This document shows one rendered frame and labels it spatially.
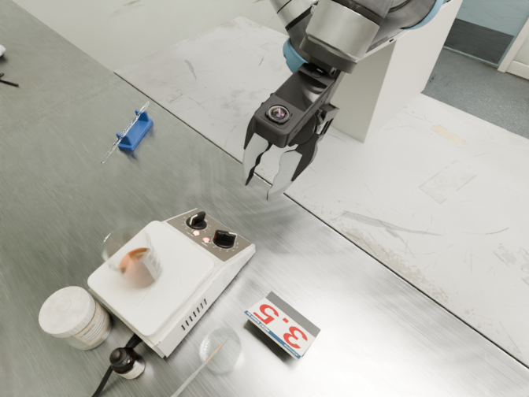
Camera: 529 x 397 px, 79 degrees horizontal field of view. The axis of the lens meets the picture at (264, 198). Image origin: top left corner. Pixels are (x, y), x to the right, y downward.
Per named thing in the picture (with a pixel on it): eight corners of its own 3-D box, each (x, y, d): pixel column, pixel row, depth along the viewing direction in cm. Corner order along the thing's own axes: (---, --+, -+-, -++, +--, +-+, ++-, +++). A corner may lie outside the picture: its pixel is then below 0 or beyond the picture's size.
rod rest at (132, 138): (140, 120, 74) (135, 106, 71) (153, 122, 74) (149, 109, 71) (118, 149, 68) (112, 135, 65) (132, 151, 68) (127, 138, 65)
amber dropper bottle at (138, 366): (124, 355, 43) (104, 341, 38) (147, 354, 43) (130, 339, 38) (120, 380, 41) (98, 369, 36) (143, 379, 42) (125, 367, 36)
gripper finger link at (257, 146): (260, 177, 52) (293, 133, 47) (242, 187, 47) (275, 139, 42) (246, 165, 53) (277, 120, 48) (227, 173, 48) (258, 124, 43)
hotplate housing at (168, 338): (198, 215, 58) (190, 186, 51) (257, 254, 53) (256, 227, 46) (92, 317, 46) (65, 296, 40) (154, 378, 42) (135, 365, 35)
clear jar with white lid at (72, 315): (60, 345, 44) (26, 327, 38) (85, 303, 48) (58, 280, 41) (98, 357, 43) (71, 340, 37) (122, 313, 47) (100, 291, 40)
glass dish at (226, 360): (219, 324, 46) (217, 318, 44) (250, 347, 44) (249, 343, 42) (193, 358, 43) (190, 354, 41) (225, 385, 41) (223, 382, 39)
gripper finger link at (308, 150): (305, 183, 44) (328, 122, 40) (301, 187, 43) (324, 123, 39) (275, 169, 46) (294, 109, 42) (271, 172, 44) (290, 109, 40)
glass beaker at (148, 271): (137, 251, 44) (115, 217, 37) (173, 261, 43) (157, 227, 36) (112, 292, 40) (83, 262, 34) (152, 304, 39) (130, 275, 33)
